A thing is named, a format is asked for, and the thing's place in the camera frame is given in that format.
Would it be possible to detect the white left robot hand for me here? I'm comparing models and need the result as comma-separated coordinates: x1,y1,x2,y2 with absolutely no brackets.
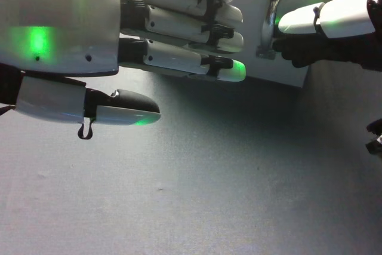
0,0,247,141

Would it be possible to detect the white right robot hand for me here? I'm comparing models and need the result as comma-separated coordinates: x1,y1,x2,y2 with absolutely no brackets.
272,0,382,73

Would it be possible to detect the chrome door handle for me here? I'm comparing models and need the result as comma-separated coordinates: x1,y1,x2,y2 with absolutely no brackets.
255,0,292,60

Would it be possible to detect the grey table cloth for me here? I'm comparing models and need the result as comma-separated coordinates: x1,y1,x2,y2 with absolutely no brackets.
0,66,382,255

